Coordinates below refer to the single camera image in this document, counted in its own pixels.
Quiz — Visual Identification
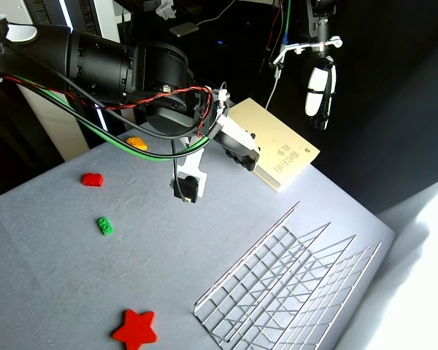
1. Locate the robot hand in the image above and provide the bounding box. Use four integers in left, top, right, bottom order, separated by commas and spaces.
304, 58, 339, 131
215, 109, 261, 172

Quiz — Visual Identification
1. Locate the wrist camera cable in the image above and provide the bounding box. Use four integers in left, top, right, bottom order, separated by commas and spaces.
264, 74, 281, 110

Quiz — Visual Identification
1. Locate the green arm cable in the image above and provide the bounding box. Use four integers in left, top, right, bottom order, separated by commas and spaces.
10, 74, 207, 162

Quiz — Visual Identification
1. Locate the orange toy brick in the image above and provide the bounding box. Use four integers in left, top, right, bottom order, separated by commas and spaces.
126, 136, 149, 152

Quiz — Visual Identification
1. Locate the wire dish rack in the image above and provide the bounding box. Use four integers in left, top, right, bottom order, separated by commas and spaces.
193, 201, 383, 350

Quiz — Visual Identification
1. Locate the beige hardcover book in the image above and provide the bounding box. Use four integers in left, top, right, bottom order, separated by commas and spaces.
228, 97, 320, 193

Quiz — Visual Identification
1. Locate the green toy brick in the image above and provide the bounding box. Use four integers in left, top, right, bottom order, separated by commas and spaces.
96, 216, 115, 236

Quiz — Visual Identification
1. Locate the red toy brick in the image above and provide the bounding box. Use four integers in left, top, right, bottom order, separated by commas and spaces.
81, 172, 104, 188

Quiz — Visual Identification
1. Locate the grey tablecloth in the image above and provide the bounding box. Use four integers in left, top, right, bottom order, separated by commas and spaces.
0, 120, 397, 350

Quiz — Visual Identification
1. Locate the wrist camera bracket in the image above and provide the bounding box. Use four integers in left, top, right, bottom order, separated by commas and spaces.
269, 35, 343, 79
170, 145, 209, 204

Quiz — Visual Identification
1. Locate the grey flat box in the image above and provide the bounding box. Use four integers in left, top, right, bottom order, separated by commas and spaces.
169, 21, 200, 38

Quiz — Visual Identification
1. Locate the red star block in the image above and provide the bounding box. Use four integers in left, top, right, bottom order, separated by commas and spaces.
112, 308, 158, 350

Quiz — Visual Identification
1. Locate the crumpled white paper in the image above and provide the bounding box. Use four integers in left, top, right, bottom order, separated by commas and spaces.
155, 0, 177, 21

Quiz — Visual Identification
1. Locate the red black twisted cable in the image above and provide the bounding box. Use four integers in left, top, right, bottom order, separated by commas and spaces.
0, 74, 215, 132

